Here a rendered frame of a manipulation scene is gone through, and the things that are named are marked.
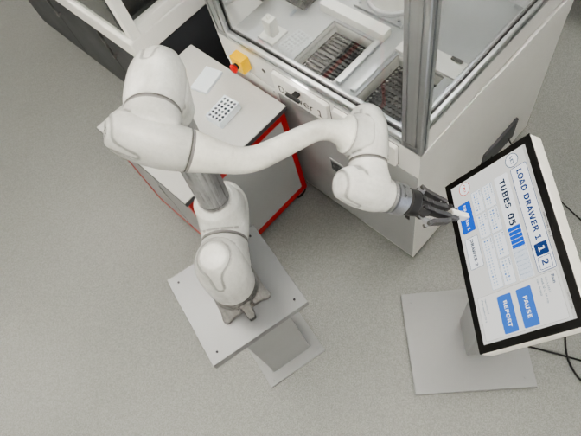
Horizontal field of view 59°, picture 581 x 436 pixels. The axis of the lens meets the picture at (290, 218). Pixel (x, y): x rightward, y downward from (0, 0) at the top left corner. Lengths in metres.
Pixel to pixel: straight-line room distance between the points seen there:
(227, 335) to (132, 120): 0.86
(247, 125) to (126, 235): 1.18
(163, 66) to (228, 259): 0.60
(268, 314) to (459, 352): 1.02
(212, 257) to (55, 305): 1.65
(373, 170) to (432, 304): 1.28
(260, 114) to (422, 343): 1.23
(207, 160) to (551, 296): 0.86
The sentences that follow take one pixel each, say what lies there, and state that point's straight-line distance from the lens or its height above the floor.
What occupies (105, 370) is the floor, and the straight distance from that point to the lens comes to 2.82.
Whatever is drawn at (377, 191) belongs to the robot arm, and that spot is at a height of 1.27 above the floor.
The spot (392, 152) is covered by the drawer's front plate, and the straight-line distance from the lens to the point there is 1.81.
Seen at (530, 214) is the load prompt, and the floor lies 1.15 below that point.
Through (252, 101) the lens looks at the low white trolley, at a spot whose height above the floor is 0.76.
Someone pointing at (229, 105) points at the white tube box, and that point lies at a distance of 2.20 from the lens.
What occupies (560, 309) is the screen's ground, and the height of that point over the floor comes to 1.16.
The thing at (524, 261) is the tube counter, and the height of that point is 1.11.
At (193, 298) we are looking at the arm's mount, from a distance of 1.83.
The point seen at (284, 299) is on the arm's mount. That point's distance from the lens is 1.73.
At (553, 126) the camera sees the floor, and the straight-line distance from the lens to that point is 3.07.
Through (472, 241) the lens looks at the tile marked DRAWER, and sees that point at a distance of 1.55.
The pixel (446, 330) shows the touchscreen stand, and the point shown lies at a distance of 2.46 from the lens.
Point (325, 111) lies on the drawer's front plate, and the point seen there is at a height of 0.90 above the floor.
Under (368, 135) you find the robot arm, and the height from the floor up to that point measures 1.32.
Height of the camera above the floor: 2.41
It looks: 61 degrees down
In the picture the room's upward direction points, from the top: 22 degrees counter-clockwise
